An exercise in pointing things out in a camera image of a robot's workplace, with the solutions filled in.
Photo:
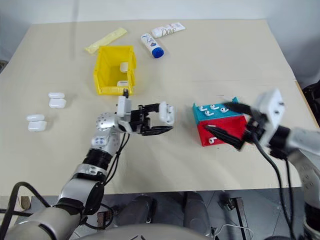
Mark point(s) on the pale yellow sachet packet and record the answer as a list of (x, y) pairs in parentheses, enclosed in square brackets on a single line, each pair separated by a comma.
[(106, 40)]

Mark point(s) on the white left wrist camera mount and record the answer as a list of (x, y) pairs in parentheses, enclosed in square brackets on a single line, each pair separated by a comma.
[(123, 105)]

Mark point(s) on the brown metal table leg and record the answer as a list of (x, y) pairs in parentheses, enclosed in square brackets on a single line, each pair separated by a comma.
[(102, 218), (241, 215)]

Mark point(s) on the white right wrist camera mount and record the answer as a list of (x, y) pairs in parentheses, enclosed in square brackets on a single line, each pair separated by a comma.
[(272, 110)]

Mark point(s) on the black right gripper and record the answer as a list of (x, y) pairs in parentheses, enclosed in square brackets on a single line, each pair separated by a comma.
[(256, 125)]

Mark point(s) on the white bottle with blue cap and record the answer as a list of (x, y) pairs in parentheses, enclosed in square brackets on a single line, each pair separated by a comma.
[(152, 45)]

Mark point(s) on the black object beside table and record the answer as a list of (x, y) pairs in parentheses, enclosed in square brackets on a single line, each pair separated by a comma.
[(312, 96)]

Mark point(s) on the closed white earbud case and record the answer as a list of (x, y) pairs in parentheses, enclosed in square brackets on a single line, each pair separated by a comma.
[(123, 67), (122, 83)]

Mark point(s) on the teal plastic tray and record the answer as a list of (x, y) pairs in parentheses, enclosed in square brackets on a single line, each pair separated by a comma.
[(216, 115)]

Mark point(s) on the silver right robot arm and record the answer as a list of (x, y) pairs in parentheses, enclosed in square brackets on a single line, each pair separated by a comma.
[(306, 141)]

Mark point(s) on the yellow plastic bin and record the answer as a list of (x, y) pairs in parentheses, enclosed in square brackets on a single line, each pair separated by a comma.
[(103, 75)]

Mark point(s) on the white earbud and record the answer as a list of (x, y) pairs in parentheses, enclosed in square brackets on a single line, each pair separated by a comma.
[(209, 125), (213, 107), (224, 110), (212, 140), (201, 108), (208, 114)]

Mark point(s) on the red plastic tray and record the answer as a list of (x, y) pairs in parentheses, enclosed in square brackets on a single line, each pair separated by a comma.
[(225, 126)]

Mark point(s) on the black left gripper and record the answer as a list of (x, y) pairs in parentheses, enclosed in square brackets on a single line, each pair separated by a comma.
[(137, 120)]

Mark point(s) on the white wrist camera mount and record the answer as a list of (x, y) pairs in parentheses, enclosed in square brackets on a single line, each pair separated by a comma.
[(123, 105), (272, 110)]

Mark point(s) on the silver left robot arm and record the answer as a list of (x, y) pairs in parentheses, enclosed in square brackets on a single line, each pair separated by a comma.
[(75, 185)]

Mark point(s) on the white earbud case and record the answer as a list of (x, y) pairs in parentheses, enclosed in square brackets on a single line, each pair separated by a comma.
[(37, 123), (165, 111), (57, 100), (123, 67), (122, 83)]

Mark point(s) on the white Dove tube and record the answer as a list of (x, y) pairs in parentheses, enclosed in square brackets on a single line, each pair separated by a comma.
[(168, 29)]

